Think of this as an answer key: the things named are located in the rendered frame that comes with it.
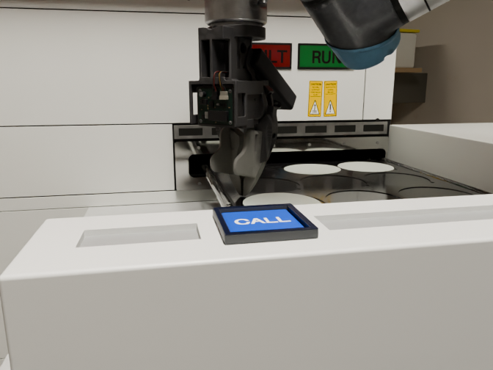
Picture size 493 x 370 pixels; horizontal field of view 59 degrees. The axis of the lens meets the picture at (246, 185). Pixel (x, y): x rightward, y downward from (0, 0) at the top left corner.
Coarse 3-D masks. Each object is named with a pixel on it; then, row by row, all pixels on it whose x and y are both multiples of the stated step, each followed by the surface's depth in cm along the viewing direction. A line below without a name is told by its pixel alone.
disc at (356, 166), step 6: (348, 162) 84; (354, 162) 84; (360, 162) 84; (366, 162) 84; (372, 162) 84; (348, 168) 78; (354, 168) 78; (360, 168) 78; (366, 168) 78; (372, 168) 78; (378, 168) 78; (384, 168) 78; (390, 168) 78
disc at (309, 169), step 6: (288, 168) 78; (294, 168) 78; (300, 168) 78; (306, 168) 78; (312, 168) 78; (318, 168) 77; (324, 168) 77; (330, 168) 77; (336, 168) 77; (312, 174) 72; (318, 174) 72
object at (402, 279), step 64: (64, 256) 23; (128, 256) 23; (192, 256) 23; (256, 256) 23; (320, 256) 24; (384, 256) 24; (448, 256) 25; (64, 320) 22; (128, 320) 22; (192, 320) 23; (256, 320) 24; (320, 320) 24; (384, 320) 25; (448, 320) 26
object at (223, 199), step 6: (204, 168) 77; (210, 168) 77; (210, 174) 71; (210, 180) 68; (216, 180) 67; (216, 186) 63; (216, 192) 61; (222, 192) 59; (222, 198) 57; (228, 198) 57; (222, 204) 55
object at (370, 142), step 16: (176, 144) 81; (192, 144) 82; (208, 144) 83; (288, 144) 86; (304, 144) 86; (320, 144) 87; (336, 144) 88; (352, 144) 88; (368, 144) 89; (384, 144) 90; (176, 160) 82; (176, 176) 83; (192, 176) 84
